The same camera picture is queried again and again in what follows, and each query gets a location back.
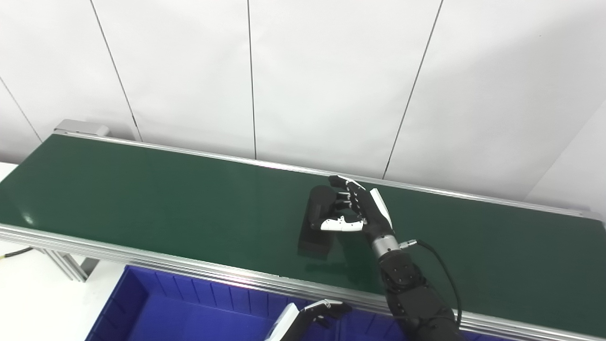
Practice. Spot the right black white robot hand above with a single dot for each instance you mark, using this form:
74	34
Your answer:
374	215

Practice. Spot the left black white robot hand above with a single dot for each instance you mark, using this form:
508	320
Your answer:
303	322

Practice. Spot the black cylinder part square base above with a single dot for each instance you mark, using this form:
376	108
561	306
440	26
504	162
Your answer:
315	244

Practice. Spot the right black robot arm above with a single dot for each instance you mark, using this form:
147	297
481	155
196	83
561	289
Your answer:
412	293

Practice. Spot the green conveyor belt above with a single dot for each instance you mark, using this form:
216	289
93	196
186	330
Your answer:
142	199
142	255

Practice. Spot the aluminium conveyor support leg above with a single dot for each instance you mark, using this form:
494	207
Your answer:
71	265

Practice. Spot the grey conveyor end housing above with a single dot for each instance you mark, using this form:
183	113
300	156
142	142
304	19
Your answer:
80	127

